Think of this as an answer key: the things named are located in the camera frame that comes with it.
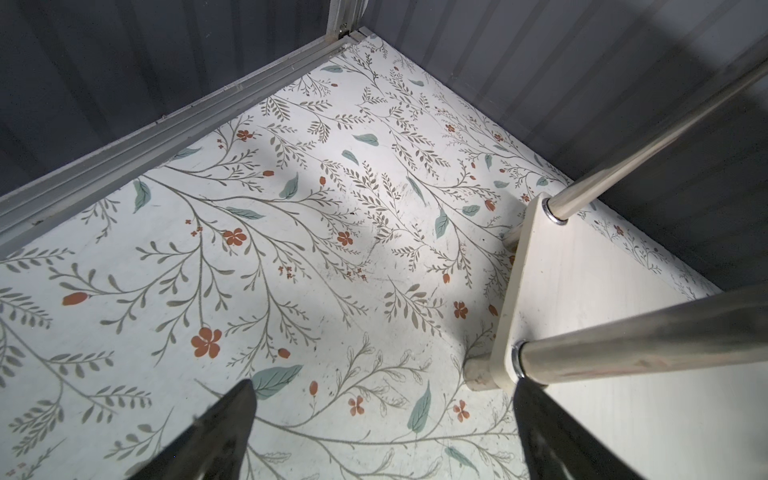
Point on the floral patterned mat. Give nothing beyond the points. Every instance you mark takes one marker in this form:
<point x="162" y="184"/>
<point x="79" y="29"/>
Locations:
<point x="338" y="244"/>

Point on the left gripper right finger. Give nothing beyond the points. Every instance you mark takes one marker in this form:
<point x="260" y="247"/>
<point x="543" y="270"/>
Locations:
<point x="556" y="445"/>

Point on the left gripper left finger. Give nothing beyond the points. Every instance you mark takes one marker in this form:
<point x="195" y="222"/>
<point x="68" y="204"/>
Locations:
<point x="214" y="446"/>

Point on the white two-tier shelf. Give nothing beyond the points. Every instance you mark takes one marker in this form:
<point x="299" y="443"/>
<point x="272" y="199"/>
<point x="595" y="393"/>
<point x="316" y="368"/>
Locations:
<point x="674" y="388"/>

